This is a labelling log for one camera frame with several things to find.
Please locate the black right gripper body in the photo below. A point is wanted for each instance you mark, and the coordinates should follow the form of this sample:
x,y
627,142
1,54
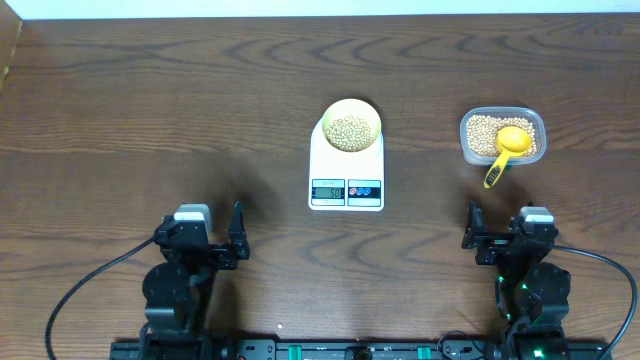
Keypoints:
x,y
495,244

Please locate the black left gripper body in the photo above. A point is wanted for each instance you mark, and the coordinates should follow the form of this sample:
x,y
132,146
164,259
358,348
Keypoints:
x,y
224,259

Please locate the yellow plastic measuring scoop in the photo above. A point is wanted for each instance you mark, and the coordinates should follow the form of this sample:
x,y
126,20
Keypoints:
x,y
511,142

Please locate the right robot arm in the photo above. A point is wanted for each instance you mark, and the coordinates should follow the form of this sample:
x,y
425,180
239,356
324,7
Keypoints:
x,y
531,294

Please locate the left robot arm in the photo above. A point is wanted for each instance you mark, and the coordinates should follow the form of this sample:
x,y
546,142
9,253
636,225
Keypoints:
x,y
178,291

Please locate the white digital kitchen scale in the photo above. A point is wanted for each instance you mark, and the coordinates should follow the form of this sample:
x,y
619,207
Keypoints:
x,y
345,181

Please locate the soybeans in bowl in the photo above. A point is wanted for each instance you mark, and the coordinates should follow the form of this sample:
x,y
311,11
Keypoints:
x,y
350,134

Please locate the yellow plastic bowl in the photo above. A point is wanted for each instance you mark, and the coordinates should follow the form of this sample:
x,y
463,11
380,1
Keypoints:
x,y
353,107

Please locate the pile of soybeans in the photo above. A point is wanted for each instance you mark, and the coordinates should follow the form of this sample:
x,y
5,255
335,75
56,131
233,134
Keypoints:
x,y
482,131

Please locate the clear plastic container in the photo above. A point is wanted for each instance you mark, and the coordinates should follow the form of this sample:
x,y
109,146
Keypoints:
x,y
502,111

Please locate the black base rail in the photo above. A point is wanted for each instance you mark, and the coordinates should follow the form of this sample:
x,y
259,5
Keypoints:
x,y
266,349

